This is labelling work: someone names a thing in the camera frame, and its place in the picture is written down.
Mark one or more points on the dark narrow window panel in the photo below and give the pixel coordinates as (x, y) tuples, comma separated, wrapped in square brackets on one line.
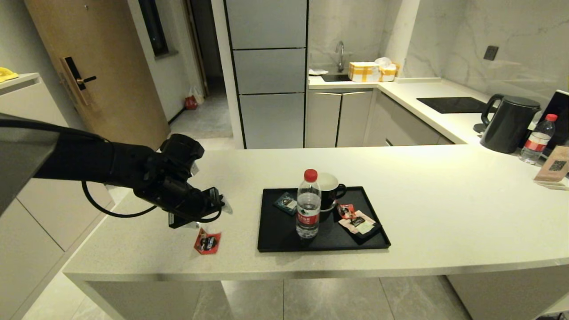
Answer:
[(155, 26)]

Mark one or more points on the clear water bottle red label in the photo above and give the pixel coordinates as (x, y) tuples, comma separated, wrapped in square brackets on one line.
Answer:
[(536, 142), (308, 209)]

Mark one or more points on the white cloth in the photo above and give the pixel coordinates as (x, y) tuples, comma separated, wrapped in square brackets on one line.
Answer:
[(318, 72)]

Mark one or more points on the chrome sink faucet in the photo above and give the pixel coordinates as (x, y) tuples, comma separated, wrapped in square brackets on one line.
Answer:
[(340, 55)]

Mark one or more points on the yellow object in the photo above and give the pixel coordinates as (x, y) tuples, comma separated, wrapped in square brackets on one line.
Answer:
[(6, 74)]

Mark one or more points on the white bag yellow box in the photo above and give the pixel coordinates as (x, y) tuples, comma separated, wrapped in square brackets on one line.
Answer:
[(387, 69)]

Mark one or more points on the white saucer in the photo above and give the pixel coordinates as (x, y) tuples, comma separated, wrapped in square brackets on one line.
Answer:
[(328, 208)]

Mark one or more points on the black mug white inside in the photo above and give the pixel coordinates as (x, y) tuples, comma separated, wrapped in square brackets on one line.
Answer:
[(332, 191)]

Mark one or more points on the black tablet screen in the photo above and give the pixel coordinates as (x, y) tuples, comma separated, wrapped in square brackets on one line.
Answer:
[(561, 111)]

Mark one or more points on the dark teal tea packet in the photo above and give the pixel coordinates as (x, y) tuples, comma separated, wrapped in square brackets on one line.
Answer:
[(286, 203)]

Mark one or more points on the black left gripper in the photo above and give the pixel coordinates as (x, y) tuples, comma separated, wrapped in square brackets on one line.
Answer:
[(178, 200)]

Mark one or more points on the black induction cooktop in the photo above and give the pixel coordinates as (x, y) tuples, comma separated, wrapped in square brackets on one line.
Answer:
[(453, 105)]

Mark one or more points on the yellow white boxes by sink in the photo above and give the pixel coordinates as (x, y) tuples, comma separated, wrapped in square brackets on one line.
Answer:
[(363, 72)]

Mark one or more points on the dark sink basin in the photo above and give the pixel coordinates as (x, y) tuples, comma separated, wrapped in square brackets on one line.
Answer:
[(335, 78)]

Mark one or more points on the dark wall socket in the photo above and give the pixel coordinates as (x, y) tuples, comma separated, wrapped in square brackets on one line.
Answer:
[(490, 53)]

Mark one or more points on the pink white tea packet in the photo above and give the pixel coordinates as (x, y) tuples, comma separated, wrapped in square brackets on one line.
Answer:
[(358, 223)]

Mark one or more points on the black electric kettle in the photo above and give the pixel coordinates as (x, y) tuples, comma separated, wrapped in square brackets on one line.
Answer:
[(509, 126)]

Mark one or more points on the grey sink cabinet doors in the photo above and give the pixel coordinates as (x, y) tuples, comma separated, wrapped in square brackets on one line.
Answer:
[(338, 118)]

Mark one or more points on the wooden door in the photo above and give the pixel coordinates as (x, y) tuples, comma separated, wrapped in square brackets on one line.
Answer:
[(111, 66)]

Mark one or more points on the white side cabinet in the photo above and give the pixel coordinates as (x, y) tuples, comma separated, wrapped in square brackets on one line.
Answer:
[(40, 240)]

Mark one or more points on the brown QR code sign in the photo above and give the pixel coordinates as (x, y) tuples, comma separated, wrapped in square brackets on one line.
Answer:
[(554, 165)]

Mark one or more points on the grey counter base cabinet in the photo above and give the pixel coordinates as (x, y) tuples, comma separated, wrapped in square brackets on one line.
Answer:
[(404, 126)]

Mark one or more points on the red white bag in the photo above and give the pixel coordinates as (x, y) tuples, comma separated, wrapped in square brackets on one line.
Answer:
[(192, 101)]

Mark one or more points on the black rectangular serving tray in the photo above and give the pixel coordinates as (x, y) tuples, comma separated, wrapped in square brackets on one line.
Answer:
[(284, 235)]

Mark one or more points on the red snack packet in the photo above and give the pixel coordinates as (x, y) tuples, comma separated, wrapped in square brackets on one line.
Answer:
[(346, 210), (207, 242)]

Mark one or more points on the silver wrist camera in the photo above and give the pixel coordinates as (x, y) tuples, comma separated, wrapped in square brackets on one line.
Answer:
[(194, 167)]

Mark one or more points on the tall silver refrigerator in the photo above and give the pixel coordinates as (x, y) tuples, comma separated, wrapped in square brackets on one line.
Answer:
[(269, 80)]

